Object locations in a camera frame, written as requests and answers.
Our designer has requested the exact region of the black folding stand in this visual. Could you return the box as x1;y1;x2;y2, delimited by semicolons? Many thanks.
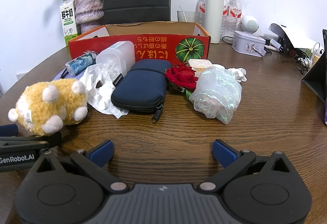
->
301;29;327;105

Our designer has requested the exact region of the iridescent plastic bag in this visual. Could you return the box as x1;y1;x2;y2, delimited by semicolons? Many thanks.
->
188;65;243;125

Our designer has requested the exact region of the white green milk carton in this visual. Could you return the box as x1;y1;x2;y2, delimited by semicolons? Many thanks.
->
59;0;79;47

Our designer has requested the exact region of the black cable tangle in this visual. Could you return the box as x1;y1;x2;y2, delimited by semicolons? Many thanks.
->
282;52;311;73

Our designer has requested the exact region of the white paper sheet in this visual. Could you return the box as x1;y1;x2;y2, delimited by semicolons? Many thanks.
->
268;23;324;50

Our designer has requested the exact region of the small cream square box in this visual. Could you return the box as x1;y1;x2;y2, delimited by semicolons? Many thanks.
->
188;58;213;72

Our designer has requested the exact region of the wooden desktop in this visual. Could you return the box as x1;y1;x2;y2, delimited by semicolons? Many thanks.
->
0;39;327;224

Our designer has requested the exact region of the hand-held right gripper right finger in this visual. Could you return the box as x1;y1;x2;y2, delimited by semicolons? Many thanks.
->
199;139;295;193

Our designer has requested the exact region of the red fabric rose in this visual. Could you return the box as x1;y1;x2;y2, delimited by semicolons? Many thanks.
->
165;64;200;98

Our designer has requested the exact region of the purple drawstring pouch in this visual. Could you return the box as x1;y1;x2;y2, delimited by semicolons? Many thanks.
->
52;68;71;82

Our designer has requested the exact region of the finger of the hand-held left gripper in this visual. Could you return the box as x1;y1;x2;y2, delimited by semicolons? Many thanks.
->
0;124;19;138
0;133;62;150

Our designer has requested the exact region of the white charger adapter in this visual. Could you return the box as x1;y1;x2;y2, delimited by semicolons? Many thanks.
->
270;38;284;52

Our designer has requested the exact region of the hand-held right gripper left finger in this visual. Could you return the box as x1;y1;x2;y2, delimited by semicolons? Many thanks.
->
31;139;129;194

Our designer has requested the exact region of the navy zipper pouch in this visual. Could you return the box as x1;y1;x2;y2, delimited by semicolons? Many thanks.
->
110;59;172;125

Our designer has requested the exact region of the translucent cotton swab box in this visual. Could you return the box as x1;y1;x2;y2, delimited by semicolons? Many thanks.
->
95;41;136;82

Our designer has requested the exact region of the pale printed tin box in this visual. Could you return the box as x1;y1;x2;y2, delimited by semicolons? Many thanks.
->
232;30;267;56

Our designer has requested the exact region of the white plastic bag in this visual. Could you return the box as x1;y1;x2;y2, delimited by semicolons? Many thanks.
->
80;64;130;119

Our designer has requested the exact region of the yellow plush toy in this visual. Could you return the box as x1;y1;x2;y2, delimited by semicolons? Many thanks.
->
8;79;89;137

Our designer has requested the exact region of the clear water bottle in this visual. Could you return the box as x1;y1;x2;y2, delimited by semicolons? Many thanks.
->
223;0;230;38
196;0;209;30
227;0;243;39

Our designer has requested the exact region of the clear straw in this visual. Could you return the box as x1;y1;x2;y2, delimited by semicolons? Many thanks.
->
178;5;188;21

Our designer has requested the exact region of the white round speaker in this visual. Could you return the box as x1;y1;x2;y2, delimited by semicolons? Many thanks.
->
241;15;261;34

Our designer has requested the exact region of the white thermos bottle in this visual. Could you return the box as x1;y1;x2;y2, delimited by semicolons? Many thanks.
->
204;0;225;44

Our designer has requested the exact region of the crumpled white paper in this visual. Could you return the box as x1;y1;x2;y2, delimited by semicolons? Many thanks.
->
227;67;248;83

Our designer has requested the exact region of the clear drinking glass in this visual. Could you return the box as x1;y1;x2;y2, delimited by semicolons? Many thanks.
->
177;10;201;23

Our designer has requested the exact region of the purple textured vase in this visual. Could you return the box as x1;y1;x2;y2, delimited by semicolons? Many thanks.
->
74;0;104;35

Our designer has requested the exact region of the red cardboard box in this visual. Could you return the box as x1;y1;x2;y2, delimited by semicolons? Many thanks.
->
67;21;211;66

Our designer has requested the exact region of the blue patterned tissue pack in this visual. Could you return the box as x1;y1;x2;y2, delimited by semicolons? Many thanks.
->
65;51;99;77

